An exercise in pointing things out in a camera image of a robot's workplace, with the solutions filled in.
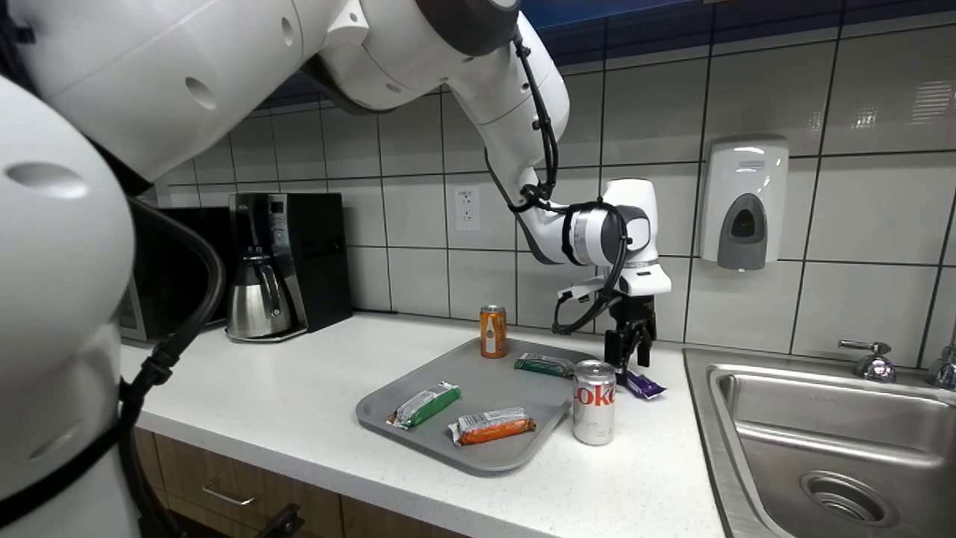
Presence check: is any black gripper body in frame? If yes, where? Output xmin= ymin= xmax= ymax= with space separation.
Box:
xmin=610 ymin=297 xmax=657 ymax=343

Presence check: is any purple snack bar packet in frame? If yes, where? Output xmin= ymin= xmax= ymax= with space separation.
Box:
xmin=622 ymin=370 xmax=662 ymax=402

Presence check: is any orange snack bar packet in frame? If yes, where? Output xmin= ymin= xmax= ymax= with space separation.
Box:
xmin=448 ymin=408 xmax=533 ymax=446

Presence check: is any green snack bar packet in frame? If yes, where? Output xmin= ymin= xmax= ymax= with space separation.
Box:
xmin=389 ymin=382 xmax=460 ymax=431

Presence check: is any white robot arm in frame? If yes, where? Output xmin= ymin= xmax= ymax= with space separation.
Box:
xmin=0 ymin=0 xmax=668 ymax=381

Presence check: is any grey plastic tray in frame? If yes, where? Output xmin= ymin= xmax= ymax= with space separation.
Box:
xmin=354 ymin=340 xmax=581 ymax=475

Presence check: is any silver diet coke can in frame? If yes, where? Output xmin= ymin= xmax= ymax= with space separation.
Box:
xmin=574 ymin=358 xmax=614 ymax=446

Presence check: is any green packet near orange can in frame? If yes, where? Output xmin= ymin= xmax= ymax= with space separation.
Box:
xmin=514 ymin=354 xmax=574 ymax=381

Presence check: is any orange soda can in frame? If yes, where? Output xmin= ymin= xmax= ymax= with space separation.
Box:
xmin=478 ymin=306 xmax=508 ymax=358

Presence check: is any white soap dispenser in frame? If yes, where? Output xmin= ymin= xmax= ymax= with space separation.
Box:
xmin=699 ymin=137 xmax=787 ymax=272

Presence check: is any stainless steel sink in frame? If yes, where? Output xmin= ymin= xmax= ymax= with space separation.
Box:
xmin=684 ymin=351 xmax=956 ymax=538

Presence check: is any chrome faucet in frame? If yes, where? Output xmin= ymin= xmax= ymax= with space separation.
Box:
xmin=846 ymin=340 xmax=896 ymax=382

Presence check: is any blue upper cabinet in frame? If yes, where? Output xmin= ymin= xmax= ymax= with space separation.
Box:
xmin=257 ymin=0 xmax=956 ymax=107

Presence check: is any black coffee maker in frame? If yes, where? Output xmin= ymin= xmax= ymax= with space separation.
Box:
xmin=233 ymin=194 xmax=351 ymax=340

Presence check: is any steel coffee carafe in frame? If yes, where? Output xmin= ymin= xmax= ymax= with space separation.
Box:
xmin=227 ymin=255 xmax=296 ymax=340

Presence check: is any black microwave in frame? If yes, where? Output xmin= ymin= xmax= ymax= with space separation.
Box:
xmin=115 ymin=207 xmax=239 ymax=343

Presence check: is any wooden cabinet drawer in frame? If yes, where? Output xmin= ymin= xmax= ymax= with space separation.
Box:
xmin=138 ymin=431 xmax=342 ymax=538

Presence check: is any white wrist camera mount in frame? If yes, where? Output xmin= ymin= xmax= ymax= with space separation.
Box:
xmin=556 ymin=264 xmax=672 ymax=301

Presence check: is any white wall outlet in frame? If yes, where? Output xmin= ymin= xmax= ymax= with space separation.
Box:
xmin=450 ymin=186 xmax=481 ymax=234

